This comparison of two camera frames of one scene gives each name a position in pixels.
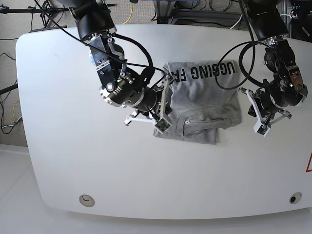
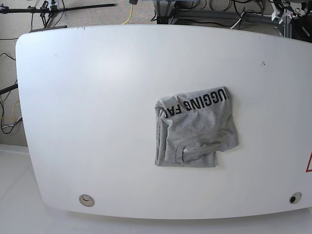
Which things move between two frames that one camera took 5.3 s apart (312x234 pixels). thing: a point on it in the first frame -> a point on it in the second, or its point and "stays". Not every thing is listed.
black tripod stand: (46, 13) stays
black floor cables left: (6, 90) stays
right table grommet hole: (295, 197) stays
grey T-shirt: (205, 99) -> (192, 126)
